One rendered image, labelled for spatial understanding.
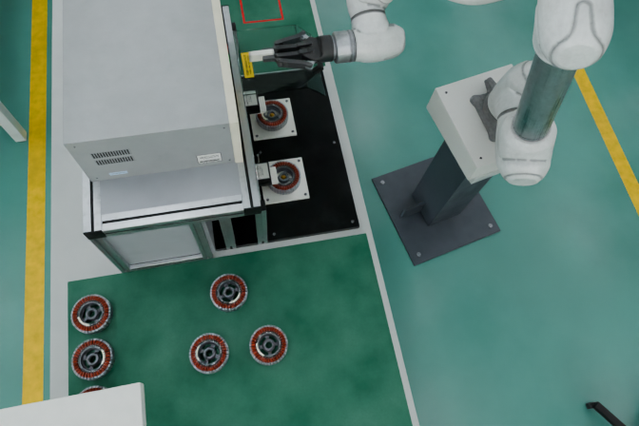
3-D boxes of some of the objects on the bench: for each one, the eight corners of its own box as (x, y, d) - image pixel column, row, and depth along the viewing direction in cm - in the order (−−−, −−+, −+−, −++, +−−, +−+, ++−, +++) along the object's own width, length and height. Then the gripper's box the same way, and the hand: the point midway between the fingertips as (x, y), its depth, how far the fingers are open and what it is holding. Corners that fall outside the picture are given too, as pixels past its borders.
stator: (297, 163, 180) (298, 157, 177) (302, 192, 176) (303, 187, 172) (264, 166, 178) (263, 162, 175) (269, 197, 174) (269, 193, 171)
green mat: (297, -51, 225) (297, -51, 225) (325, 66, 202) (325, 66, 201) (65, -32, 212) (65, -33, 211) (66, 95, 188) (66, 95, 188)
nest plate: (300, 158, 182) (301, 157, 181) (309, 198, 176) (309, 197, 175) (258, 164, 180) (258, 163, 179) (264, 204, 174) (264, 203, 173)
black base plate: (321, 70, 201) (321, 67, 199) (358, 228, 176) (359, 225, 174) (195, 85, 194) (194, 81, 192) (216, 251, 169) (215, 249, 167)
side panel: (212, 249, 169) (199, 212, 140) (213, 258, 168) (200, 222, 139) (121, 263, 165) (88, 228, 136) (122, 273, 164) (88, 240, 134)
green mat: (366, 233, 175) (366, 233, 175) (414, 433, 151) (415, 433, 151) (67, 281, 161) (67, 281, 161) (68, 510, 138) (68, 510, 137)
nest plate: (289, 99, 192) (289, 97, 190) (297, 135, 186) (297, 133, 185) (247, 105, 189) (247, 103, 188) (254, 141, 184) (254, 139, 182)
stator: (275, 319, 161) (275, 317, 158) (294, 352, 158) (295, 350, 154) (242, 339, 158) (242, 338, 155) (261, 373, 155) (261, 372, 151)
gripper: (336, 74, 152) (252, 84, 149) (326, 38, 157) (246, 47, 154) (338, 58, 145) (251, 67, 142) (329, 21, 150) (244, 29, 147)
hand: (261, 55), depth 148 cm, fingers closed
